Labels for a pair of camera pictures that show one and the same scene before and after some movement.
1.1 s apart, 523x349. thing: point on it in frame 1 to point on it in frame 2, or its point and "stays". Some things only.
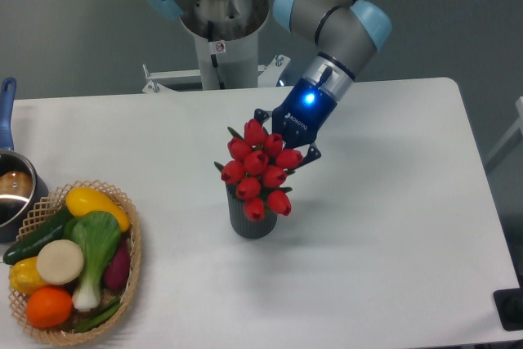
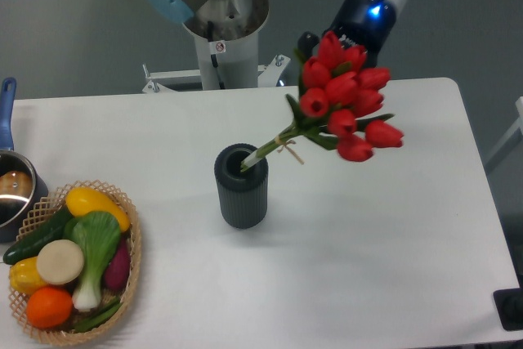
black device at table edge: (509, 306) stays
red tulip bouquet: (257, 170) to (337, 96)
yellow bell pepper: (24, 275) stays
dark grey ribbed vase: (242, 225) to (243, 194)
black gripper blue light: (300, 118) to (363, 20)
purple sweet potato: (116, 273) stays
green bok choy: (98, 234) stays
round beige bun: (60, 261) stays
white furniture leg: (515, 137) stays
